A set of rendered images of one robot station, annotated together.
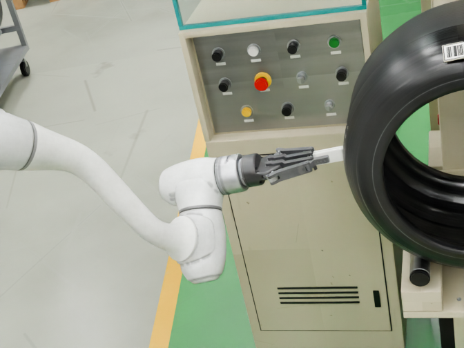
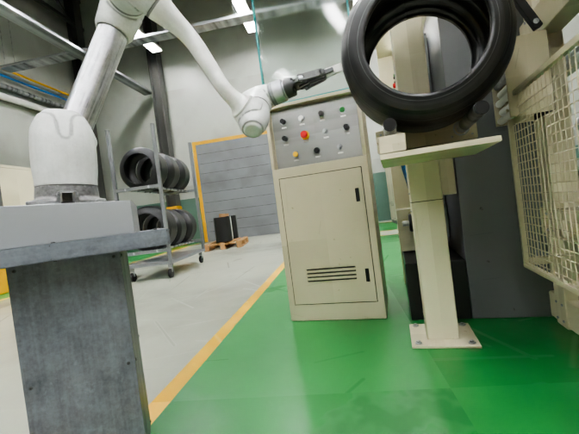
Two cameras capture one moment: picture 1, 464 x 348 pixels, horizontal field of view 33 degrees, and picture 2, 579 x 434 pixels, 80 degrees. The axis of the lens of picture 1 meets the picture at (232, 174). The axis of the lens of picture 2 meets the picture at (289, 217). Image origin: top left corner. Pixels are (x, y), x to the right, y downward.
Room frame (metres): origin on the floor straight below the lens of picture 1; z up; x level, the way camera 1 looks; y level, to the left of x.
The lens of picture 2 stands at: (0.17, 0.07, 0.66)
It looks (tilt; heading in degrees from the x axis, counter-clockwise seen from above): 1 degrees down; 358
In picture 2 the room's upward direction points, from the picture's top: 7 degrees counter-clockwise
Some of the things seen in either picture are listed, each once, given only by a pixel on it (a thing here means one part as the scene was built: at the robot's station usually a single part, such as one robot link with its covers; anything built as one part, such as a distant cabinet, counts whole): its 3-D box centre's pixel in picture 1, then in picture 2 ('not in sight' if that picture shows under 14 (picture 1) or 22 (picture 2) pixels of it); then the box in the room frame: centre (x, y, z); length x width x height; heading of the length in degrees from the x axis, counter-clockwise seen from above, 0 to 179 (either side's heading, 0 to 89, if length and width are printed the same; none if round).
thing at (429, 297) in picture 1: (422, 252); (392, 150); (1.49, -0.41, 0.83); 0.36 x 0.09 x 0.06; 161
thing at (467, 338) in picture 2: not in sight; (441, 333); (1.70, -0.61, 0.01); 0.27 x 0.27 x 0.02; 71
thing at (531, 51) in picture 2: not in sight; (519, 82); (1.53, -0.97, 1.05); 0.20 x 0.15 x 0.30; 161
